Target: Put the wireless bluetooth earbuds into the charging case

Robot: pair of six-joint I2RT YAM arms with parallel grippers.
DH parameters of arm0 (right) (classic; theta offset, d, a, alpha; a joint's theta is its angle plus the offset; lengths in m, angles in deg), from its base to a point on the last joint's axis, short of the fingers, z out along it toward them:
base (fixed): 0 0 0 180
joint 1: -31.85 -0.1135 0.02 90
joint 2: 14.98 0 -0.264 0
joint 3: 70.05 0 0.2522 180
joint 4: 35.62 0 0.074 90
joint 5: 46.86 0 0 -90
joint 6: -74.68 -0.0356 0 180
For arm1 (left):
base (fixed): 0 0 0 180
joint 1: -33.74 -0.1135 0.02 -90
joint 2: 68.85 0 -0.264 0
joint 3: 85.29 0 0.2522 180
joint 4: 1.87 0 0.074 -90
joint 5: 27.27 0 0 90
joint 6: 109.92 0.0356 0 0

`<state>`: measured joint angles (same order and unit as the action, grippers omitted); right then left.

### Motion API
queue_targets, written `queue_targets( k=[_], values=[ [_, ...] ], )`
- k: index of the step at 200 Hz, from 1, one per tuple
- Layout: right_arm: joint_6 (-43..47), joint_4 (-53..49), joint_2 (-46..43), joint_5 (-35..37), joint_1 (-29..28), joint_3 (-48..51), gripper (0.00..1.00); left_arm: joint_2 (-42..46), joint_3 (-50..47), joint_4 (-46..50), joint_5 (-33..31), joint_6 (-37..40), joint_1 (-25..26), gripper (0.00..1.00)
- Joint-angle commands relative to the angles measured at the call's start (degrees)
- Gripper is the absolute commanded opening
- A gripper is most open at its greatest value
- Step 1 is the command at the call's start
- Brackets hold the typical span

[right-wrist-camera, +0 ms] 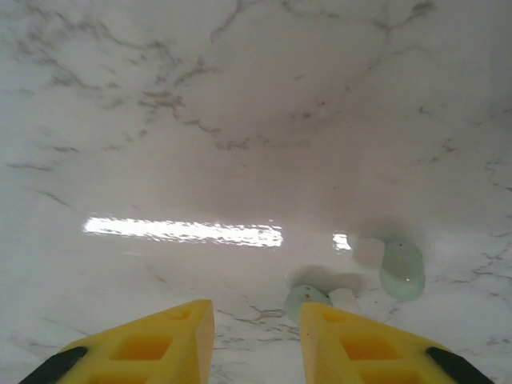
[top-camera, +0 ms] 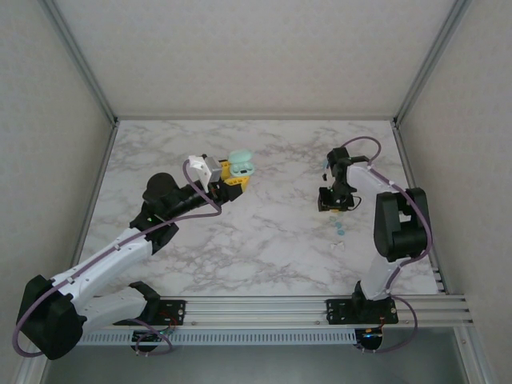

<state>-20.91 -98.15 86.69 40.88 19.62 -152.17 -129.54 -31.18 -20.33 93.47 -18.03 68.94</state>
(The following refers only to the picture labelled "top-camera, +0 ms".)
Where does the mint earbud charging case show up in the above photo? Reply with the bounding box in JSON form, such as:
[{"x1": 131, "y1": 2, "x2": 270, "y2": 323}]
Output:
[{"x1": 226, "y1": 148, "x2": 256, "y2": 178}]

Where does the right controller board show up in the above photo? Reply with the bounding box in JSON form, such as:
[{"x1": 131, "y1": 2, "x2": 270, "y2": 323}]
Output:
[{"x1": 354, "y1": 326, "x2": 387, "y2": 355}]

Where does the controller board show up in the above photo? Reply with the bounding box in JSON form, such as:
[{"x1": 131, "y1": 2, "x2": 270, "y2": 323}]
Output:
[
  {"x1": 131, "y1": 326, "x2": 177, "y2": 357},
  {"x1": 354, "y1": 326, "x2": 387, "y2": 355}
]

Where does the left controller board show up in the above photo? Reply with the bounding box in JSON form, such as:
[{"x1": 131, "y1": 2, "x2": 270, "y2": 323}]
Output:
[{"x1": 131, "y1": 326, "x2": 177, "y2": 357}]

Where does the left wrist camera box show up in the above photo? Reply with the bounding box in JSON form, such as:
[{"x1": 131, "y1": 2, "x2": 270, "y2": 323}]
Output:
[{"x1": 187, "y1": 154, "x2": 224, "y2": 194}]

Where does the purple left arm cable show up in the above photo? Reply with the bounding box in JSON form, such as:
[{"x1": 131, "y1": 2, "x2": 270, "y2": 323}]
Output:
[{"x1": 13, "y1": 158, "x2": 224, "y2": 358}]

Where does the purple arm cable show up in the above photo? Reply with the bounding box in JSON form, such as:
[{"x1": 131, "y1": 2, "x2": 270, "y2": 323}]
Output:
[
  {"x1": 342, "y1": 137, "x2": 434, "y2": 355},
  {"x1": 13, "y1": 158, "x2": 224, "y2": 358}
]

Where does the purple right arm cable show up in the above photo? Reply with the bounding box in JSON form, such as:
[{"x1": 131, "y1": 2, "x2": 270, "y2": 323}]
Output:
[{"x1": 342, "y1": 137, "x2": 434, "y2": 355}]

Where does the aluminium table back rail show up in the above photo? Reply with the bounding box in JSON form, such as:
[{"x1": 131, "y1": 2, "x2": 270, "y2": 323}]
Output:
[{"x1": 115, "y1": 114, "x2": 397, "y2": 122}]

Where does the aluminium table side rail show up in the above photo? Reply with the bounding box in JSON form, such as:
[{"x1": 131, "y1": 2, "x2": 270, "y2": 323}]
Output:
[
  {"x1": 74, "y1": 121, "x2": 120, "y2": 263},
  {"x1": 391, "y1": 122, "x2": 449, "y2": 296}
]

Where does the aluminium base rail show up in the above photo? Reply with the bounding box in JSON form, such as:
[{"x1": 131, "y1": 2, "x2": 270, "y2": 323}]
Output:
[{"x1": 90, "y1": 294, "x2": 476, "y2": 326}]

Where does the aluminium frame post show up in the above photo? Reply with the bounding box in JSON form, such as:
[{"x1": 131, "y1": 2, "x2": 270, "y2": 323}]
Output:
[
  {"x1": 392, "y1": 0, "x2": 477, "y2": 128},
  {"x1": 38, "y1": 0, "x2": 121, "y2": 125}
]

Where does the grey slotted cable duct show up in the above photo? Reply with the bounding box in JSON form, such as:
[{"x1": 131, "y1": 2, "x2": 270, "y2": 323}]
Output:
[{"x1": 78, "y1": 330, "x2": 358, "y2": 346}]

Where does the aluminium frame leg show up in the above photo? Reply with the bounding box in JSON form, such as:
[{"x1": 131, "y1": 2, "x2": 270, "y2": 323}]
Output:
[
  {"x1": 14, "y1": 335, "x2": 55, "y2": 384},
  {"x1": 455, "y1": 326, "x2": 495, "y2": 384}
]

